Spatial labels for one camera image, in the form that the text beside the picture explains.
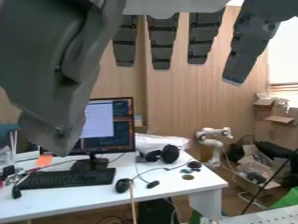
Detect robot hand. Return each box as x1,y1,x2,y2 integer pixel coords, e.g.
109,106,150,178
0,0,298,158

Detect green bag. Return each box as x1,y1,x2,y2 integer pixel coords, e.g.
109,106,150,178
264,195,298,211

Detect white desk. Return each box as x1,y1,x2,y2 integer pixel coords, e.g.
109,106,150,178
0,149,230,224

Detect open cardboard box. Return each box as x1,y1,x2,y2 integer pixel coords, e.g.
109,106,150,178
230,143,286,198

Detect small black gadget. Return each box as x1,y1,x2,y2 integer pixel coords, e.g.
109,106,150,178
9,185,24,200

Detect black headphones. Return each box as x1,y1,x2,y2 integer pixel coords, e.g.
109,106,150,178
138,143,182,165

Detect small white jointed device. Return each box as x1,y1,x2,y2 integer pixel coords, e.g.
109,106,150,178
194,126,235,168

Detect computer monitor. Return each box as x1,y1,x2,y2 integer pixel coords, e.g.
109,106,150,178
67,96,137,173

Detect orange sticky note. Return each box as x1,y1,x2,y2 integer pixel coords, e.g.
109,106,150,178
34,153,54,168

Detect thin stick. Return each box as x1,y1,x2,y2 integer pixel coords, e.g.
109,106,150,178
127,181,139,224

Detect white plastic bag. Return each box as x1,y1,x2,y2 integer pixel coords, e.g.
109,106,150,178
133,132,193,158

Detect black keyboard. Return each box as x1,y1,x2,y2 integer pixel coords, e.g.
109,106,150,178
16,167,117,191

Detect black mouse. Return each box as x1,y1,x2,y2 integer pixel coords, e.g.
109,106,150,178
114,177,134,195

